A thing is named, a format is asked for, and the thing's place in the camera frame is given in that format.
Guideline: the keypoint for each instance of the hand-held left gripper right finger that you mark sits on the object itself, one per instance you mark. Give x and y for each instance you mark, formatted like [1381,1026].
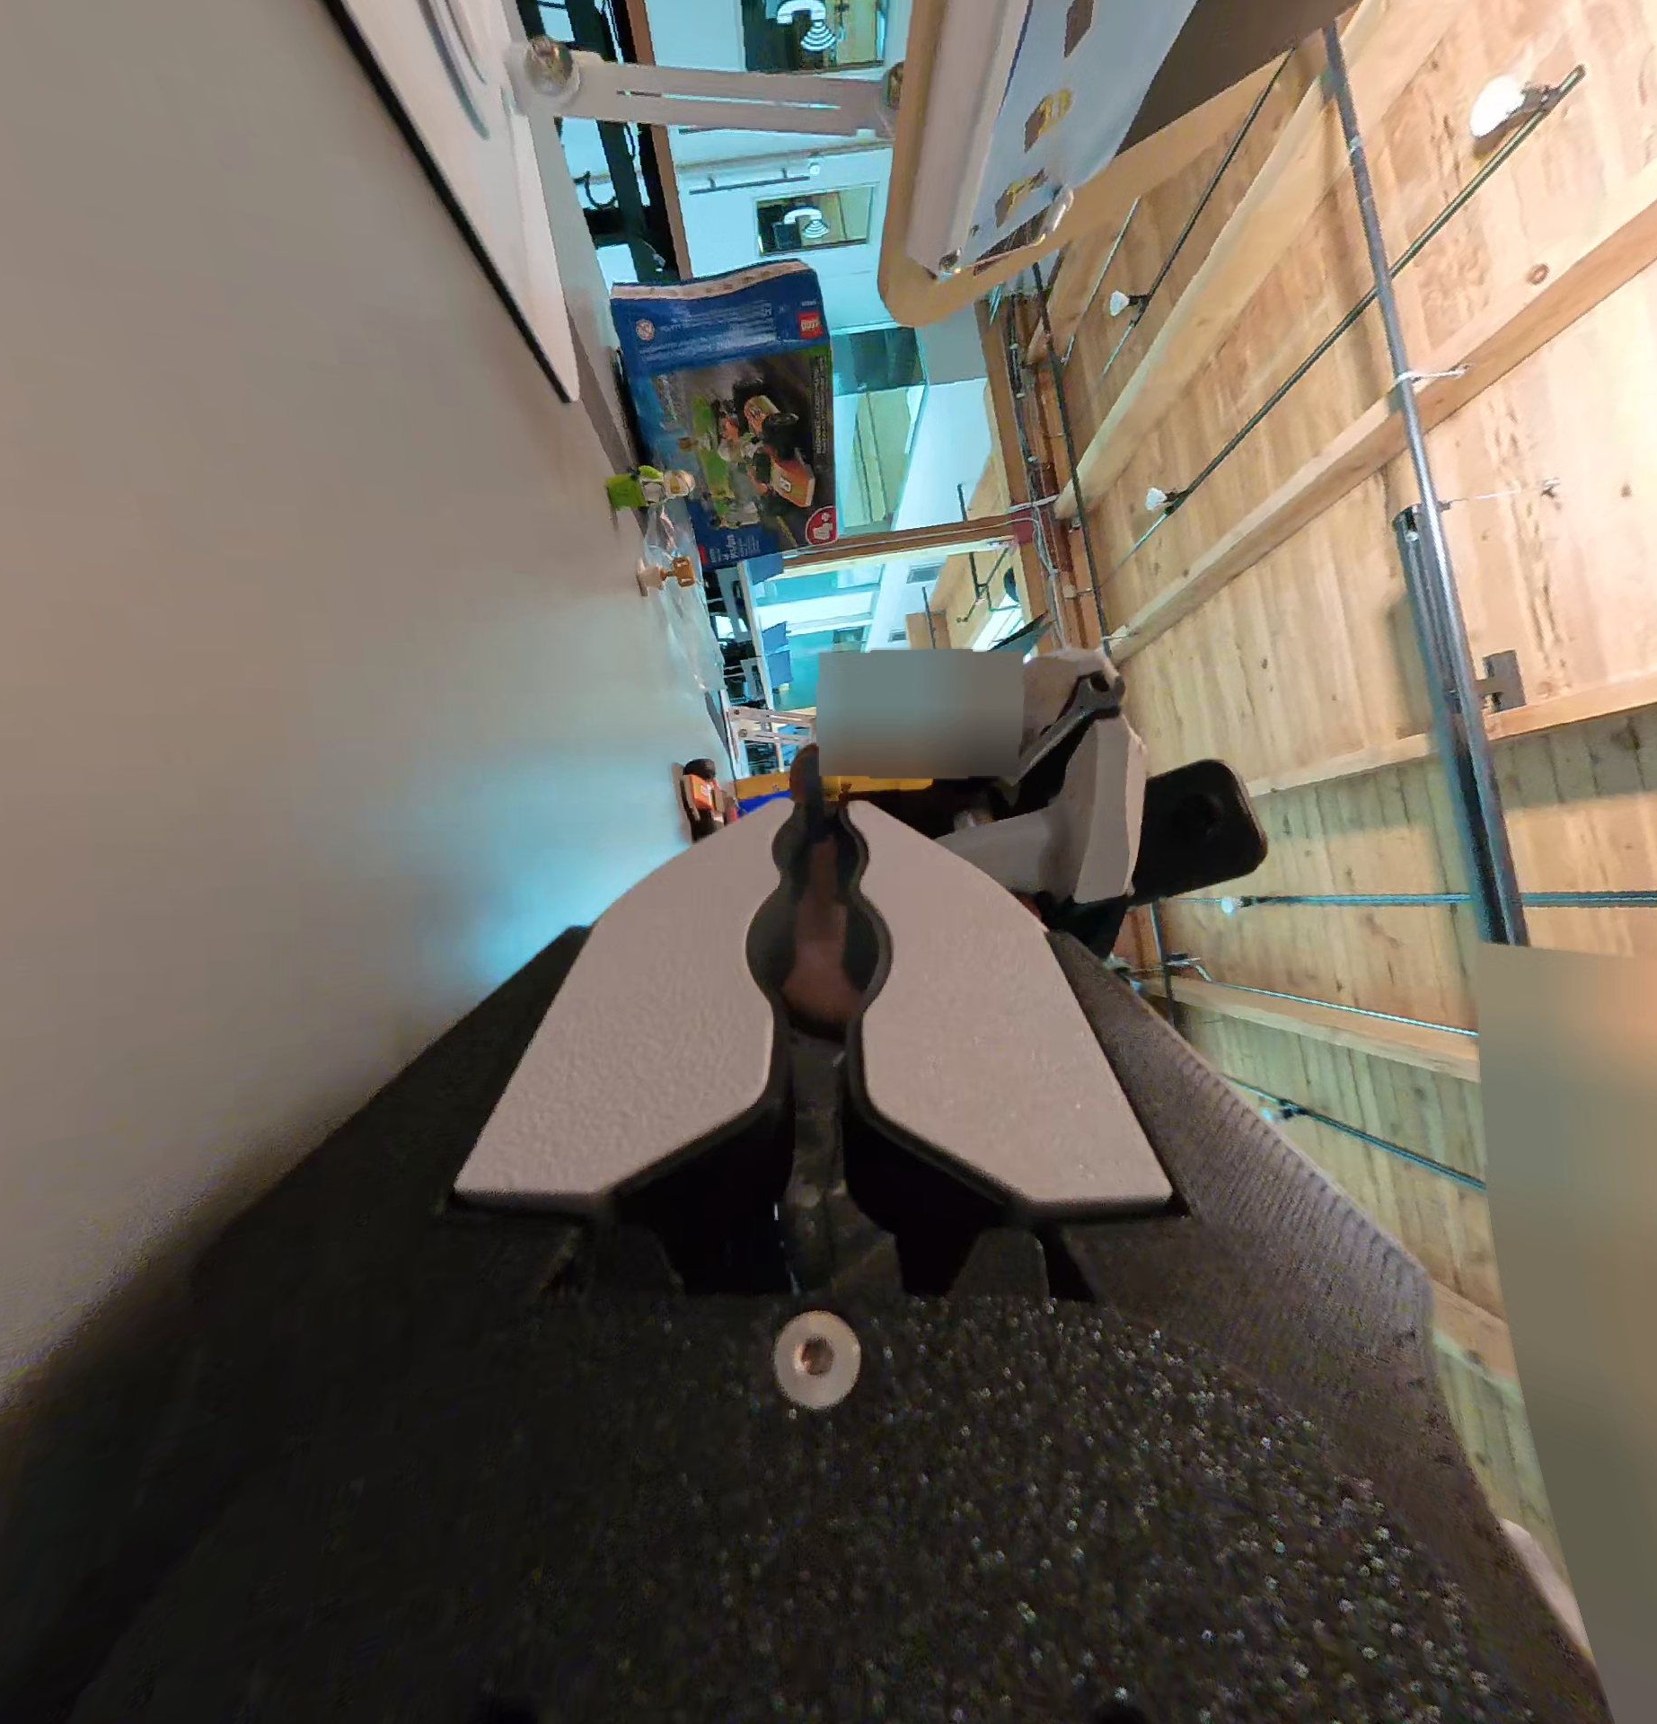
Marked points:
[1018,1069]

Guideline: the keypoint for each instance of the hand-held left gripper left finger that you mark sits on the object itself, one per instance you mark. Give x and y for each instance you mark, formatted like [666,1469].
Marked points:
[627,1069]

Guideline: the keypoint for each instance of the small yellow lego piece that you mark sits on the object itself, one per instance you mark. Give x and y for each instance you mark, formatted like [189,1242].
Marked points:
[875,787]

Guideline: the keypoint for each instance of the lego instruction booklet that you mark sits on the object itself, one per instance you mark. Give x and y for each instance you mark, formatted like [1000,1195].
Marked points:
[1099,84]

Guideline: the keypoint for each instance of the white booklet stand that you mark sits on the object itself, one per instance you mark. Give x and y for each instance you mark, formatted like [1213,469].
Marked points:
[479,164]

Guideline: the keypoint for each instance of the small tan lego piece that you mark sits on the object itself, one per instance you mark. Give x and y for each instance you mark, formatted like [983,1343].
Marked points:
[670,571]

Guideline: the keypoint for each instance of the blue lego set box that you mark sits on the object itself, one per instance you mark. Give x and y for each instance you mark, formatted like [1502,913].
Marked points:
[734,406]

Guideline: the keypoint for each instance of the green lego minifigure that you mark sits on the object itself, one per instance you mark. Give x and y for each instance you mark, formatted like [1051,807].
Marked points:
[648,489]

